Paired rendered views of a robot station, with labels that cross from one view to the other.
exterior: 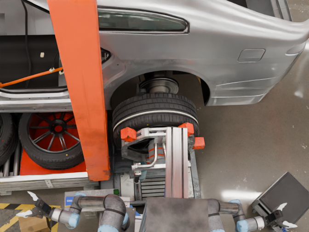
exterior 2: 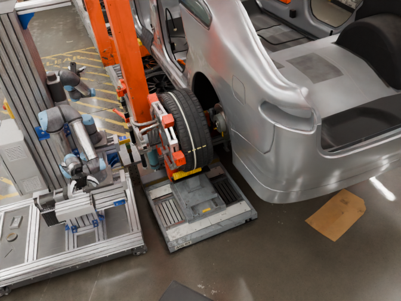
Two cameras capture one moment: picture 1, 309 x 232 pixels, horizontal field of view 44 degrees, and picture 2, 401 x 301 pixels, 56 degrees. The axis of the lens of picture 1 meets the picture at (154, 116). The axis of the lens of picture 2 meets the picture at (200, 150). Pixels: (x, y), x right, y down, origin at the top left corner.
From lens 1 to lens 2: 2.97 m
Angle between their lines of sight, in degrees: 54
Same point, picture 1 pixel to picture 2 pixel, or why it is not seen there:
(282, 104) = not seen: outside the picture
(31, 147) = not seen: hidden behind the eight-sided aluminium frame
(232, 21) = (234, 36)
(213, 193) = (185, 263)
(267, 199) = (175, 287)
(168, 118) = (169, 104)
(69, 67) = not seen: outside the picture
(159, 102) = (182, 95)
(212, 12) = (228, 20)
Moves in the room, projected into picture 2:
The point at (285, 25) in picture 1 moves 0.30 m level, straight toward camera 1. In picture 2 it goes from (267, 68) to (213, 67)
